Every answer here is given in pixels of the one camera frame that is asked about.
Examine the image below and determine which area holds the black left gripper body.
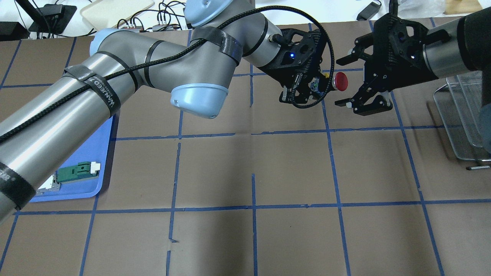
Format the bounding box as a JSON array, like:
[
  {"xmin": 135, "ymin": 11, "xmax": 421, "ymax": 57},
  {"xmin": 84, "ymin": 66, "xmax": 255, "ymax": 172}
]
[{"xmin": 259, "ymin": 54, "xmax": 326, "ymax": 105}]

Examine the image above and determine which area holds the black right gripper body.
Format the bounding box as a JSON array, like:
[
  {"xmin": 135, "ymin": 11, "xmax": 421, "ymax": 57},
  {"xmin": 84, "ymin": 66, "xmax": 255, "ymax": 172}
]
[{"xmin": 362, "ymin": 36, "xmax": 437, "ymax": 94}]

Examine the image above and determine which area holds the red emergency push button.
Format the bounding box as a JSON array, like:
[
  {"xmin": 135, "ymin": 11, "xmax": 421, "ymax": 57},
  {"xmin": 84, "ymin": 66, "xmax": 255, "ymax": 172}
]
[{"xmin": 310, "ymin": 72, "xmax": 349, "ymax": 94}]

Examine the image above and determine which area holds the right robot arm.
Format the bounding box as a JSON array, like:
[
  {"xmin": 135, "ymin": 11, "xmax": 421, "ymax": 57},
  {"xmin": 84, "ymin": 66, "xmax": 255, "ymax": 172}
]
[{"xmin": 335, "ymin": 8, "xmax": 491, "ymax": 116}]

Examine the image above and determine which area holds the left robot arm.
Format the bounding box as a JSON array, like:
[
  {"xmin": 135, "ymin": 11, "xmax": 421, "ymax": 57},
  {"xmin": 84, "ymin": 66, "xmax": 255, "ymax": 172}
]
[{"xmin": 0, "ymin": 0, "xmax": 332, "ymax": 222}]

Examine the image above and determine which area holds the black power adapter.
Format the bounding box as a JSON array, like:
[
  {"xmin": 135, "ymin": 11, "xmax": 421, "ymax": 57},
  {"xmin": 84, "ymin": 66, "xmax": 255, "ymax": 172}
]
[{"xmin": 356, "ymin": 0, "xmax": 382, "ymax": 21}]

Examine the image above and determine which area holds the wooden cutting board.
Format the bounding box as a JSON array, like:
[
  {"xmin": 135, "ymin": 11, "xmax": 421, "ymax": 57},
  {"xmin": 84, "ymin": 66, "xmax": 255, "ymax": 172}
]
[{"xmin": 443, "ymin": 0, "xmax": 482, "ymax": 15}]

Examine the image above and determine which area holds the blue plastic tray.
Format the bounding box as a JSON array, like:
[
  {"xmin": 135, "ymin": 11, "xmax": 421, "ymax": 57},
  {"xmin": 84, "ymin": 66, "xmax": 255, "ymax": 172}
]
[{"xmin": 30, "ymin": 117, "xmax": 114, "ymax": 202}]

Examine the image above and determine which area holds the green terminal block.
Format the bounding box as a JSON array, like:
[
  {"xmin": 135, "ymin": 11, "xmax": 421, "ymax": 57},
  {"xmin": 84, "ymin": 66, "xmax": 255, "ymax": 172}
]
[{"xmin": 57, "ymin": 161, "xmax": 101, "ymax": 184}]

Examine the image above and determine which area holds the white circuit breaker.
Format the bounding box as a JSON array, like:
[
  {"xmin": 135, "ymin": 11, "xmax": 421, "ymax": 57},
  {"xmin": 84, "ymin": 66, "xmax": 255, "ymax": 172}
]
[{"xmin": 37, "ymin": 174, "xmax": 61, "ymax": 194}]

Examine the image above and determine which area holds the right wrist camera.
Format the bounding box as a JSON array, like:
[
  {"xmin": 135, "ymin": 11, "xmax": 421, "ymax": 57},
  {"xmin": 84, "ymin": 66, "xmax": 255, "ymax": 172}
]
[{"xmin": 372, "ymin": 13, "xmax": 452, "ymax": 55}]

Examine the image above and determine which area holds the metal wire mesh shelf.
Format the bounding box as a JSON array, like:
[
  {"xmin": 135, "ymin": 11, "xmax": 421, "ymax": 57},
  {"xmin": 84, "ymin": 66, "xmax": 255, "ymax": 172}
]
[{"xmin": 433, "ymin": 71, "xmax": 490, "ymax": 171}]

